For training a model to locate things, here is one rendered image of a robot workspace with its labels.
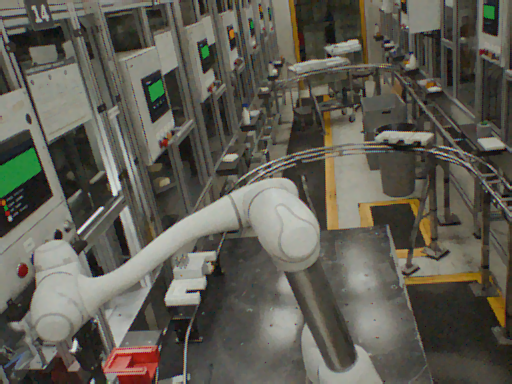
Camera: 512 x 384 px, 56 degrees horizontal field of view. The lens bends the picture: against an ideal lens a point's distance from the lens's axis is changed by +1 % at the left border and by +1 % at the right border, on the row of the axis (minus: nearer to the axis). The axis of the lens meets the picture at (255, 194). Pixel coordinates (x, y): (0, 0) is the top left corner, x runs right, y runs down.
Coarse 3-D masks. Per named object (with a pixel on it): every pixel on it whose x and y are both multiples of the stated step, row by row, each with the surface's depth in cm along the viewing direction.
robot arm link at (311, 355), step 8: (304, 328) 159; (304, 336) 157; (304, 344) 157; (312, 344) 154; (304, 352) 159; (312, 352) 153; (304, 360) 161; (312, 360) 153; (312, 368) 154; (312, 376) 159
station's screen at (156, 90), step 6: (156, 78) 224; (150, 84) 215; (156, 84) 223; (162, 84) 231; (150, 90) 215; (156, 90) 222; (162, 90) 230; (150, 96) 214; (156, 96) 221; (162, 96) 229; (156, 102) 220; (162, 102) 228; (156, 108) 220; (162, 108) 227; (156, 114) 219
